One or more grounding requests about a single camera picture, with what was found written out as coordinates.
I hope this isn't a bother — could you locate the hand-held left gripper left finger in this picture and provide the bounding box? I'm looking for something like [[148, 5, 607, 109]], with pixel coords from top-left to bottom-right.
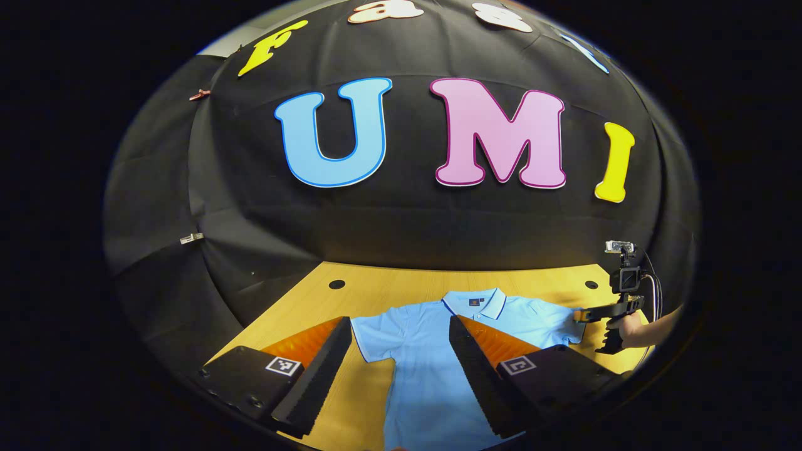
[[197, 316, 353, 439]]

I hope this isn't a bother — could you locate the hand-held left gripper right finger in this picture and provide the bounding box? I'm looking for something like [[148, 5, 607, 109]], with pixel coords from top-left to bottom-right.
[[449, 315, 619, 439]]

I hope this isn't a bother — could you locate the light blue polo T-shirt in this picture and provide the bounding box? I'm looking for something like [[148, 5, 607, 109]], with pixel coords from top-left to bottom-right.
[[350, 288, 587, 451]]

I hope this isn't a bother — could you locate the black backdrop cloth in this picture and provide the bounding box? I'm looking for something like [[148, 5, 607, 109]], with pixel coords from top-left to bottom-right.
[[103, 0, 700, 376]]

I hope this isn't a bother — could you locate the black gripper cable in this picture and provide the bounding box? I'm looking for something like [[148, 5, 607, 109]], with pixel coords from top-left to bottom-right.
[[638, 249, 665, 317]]

